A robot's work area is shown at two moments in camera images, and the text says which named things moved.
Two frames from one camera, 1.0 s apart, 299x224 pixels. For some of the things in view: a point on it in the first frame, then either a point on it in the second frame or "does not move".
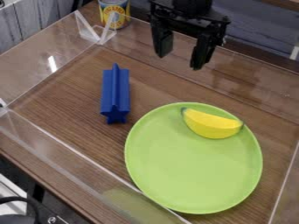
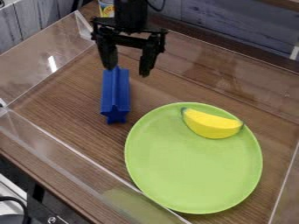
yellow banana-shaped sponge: (210, 126) does not move
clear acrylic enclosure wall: (128, 137) does not move
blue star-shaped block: (116, 94) does not move
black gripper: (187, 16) → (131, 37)
